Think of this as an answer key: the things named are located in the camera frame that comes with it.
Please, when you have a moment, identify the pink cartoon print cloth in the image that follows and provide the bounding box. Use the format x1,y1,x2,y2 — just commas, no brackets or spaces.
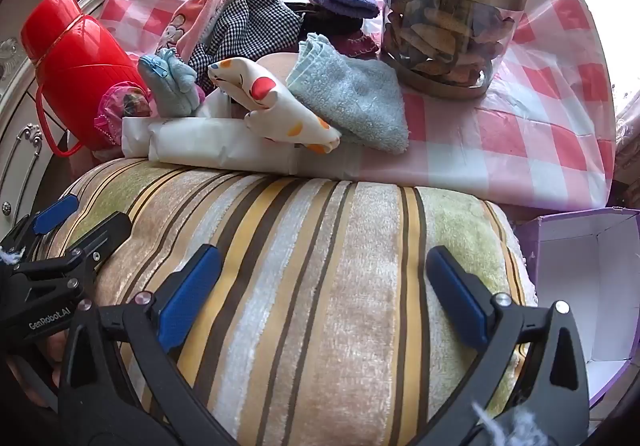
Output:
156,0,225,62

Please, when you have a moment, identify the glass jar with metal lid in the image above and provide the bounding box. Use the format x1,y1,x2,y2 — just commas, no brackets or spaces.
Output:
380,0,531,100

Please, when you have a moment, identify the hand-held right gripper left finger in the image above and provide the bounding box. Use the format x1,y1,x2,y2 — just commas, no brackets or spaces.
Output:
57,243,236,446

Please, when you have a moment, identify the striped velvet cushion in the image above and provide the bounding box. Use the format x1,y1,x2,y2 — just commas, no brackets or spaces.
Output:
37,157,538,446

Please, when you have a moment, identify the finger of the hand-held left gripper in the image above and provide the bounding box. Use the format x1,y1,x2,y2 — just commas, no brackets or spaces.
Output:
0,195,81,257
10,211,133,287

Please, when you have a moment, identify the red thermos bottle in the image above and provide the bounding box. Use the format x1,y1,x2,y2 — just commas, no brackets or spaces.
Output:
20,0,151,158

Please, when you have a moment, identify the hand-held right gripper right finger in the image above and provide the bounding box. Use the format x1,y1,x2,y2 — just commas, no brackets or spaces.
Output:
410,246,591,446

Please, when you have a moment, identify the pink round pouch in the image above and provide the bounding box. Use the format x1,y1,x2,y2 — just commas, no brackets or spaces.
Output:
92,81,153,147

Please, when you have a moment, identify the purple knitted cloth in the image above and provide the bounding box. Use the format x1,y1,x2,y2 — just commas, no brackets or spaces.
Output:
309,0,379,20

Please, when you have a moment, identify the red checked plastic tablecloth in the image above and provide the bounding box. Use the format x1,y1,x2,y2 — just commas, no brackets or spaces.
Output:
97,0,618,217

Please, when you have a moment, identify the black white houndstooth cloth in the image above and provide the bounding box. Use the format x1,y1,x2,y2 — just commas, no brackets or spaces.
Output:
187,0,303,92

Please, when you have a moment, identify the white fruit print pouch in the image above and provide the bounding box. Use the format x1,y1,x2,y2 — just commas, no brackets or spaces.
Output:
207,57,342,154

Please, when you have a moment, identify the person's left hand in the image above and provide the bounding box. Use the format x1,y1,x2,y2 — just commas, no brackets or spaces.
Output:
7,331,66,409

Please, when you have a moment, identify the light blue towel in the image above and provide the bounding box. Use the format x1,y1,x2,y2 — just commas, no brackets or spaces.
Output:
286,32,411,154

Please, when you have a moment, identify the white lace curtain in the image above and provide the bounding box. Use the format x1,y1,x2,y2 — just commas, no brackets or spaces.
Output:
612,76,640,177

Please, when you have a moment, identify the purple cardboard box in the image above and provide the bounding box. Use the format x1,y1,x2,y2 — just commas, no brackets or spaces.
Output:
515,207,640,409

